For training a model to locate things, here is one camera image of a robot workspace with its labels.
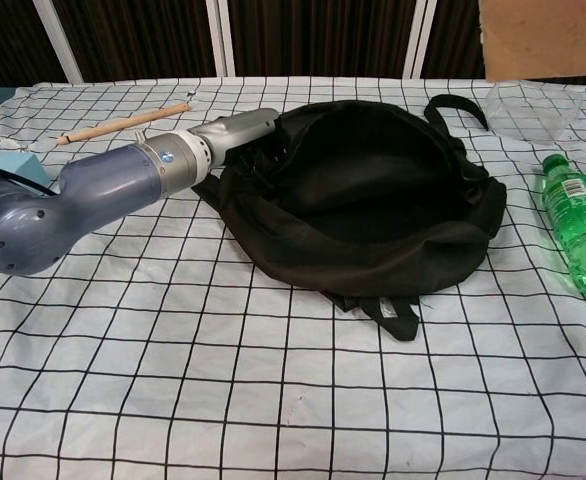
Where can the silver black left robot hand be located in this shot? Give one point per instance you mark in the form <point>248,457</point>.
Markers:
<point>238,132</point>

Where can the black backpack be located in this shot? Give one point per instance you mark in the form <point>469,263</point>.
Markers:
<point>373,250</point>

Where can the brown spiral notebook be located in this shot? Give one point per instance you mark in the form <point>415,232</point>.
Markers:
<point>548,40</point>

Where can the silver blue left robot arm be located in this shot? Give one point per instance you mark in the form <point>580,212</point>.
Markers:
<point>98,190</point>

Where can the small black clip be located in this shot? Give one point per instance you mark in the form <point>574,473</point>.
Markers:
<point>191,93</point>

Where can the wooden stick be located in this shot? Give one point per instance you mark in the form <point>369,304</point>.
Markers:
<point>118,124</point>

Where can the dark brown curtain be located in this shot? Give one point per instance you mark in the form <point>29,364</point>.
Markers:
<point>323,30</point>

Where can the light blue foam block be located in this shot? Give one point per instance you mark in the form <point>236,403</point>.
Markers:
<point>18,165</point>

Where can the white black checkered tablecloth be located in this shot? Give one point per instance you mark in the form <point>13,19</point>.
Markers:
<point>173,350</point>

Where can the clear plastic container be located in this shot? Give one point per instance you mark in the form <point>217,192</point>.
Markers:
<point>528,112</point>

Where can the green plastic bottle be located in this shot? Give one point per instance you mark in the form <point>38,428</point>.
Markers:
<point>575,215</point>

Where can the white frame post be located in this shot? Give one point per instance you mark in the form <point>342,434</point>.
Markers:
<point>220,35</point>
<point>418,35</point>
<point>58,40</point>

